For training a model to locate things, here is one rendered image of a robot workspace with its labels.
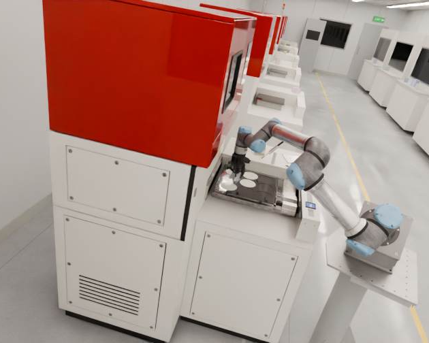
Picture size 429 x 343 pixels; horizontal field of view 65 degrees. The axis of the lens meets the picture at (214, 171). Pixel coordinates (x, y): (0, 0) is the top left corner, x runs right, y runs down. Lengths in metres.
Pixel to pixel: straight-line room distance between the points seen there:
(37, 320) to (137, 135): 1.40
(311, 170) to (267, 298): 0.86
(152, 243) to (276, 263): 0.66
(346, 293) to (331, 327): 0.26
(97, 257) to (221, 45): 1.25
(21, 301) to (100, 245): 0.85
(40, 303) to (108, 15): 1.80
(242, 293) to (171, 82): 1.26
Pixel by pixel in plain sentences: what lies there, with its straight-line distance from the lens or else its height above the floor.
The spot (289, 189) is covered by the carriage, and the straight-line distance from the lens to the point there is 2.20.
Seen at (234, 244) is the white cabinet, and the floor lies 0.73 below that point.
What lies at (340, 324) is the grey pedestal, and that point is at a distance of 2.20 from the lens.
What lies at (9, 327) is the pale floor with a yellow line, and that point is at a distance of 2.45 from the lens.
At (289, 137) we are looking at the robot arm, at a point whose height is 1.33.
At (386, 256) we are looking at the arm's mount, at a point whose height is 0.90.
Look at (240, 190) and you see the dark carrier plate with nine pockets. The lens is 1.99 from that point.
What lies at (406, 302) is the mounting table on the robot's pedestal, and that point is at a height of 0.80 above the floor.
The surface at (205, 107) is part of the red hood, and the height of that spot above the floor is 1.48.
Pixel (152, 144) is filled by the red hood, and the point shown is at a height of 1.27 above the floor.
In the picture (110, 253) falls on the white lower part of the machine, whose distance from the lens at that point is 1.87.
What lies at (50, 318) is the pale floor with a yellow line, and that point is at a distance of 2.44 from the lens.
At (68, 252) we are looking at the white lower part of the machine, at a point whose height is 0.54.
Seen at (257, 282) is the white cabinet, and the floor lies 0.51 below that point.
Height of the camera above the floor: 1.85
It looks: 26 degrees down
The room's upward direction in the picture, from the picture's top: 11 degrees clockwise
